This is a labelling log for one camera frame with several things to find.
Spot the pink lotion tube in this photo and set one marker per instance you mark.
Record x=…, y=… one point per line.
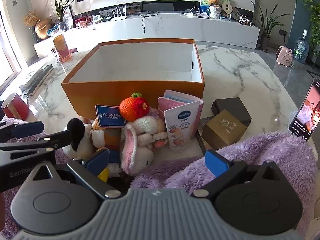
x=181, y=123

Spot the orange crochet tangerine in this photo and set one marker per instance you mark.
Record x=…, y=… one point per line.
x=134, y=107

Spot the leafy climbing plant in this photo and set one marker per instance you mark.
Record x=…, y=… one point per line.
x=314, y=8

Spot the orange cardboard storage box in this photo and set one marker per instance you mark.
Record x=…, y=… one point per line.
x=112, y=71

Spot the black square box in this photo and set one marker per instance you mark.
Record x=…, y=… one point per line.
x=235, y=107

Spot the white wifi router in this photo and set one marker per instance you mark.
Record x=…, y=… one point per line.
x=119, y=13

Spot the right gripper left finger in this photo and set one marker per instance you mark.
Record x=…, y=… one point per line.
x=86, y=173

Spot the orange vase with dried flowers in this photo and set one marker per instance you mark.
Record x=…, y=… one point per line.
x=39, y=26

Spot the blue water jug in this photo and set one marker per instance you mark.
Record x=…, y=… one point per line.
x=301, y=48

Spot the red cup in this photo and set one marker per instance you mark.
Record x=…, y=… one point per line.
x=14, y=107

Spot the black remote control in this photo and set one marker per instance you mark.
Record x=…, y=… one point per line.
x=37, y=80

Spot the pink space heater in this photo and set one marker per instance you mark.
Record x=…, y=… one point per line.
x=284, y=56

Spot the purple fluffy blanket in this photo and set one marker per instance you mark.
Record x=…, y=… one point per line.
x=272, y=200

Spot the potted green plant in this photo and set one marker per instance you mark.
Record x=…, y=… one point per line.
x=267, y=22

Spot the smartphone on stand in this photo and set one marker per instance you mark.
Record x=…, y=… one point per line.
x=306, y=119

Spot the pink tissue pack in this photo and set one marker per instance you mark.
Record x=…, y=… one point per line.
x=172, y=99

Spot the red gold tea box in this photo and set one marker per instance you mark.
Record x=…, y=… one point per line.
x=62, y=48

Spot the white black plush toy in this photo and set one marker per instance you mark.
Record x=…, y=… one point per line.
x=81, y=146

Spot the gold brown gift box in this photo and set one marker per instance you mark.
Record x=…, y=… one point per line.
x=223, y=130

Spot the white crochet bunny doll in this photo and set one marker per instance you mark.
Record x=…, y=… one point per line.
x=142, y=138

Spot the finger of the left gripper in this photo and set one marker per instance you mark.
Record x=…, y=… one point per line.
x=59, y=139
x=18, y=131

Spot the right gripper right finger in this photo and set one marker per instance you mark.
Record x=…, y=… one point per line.
x=226, y=173

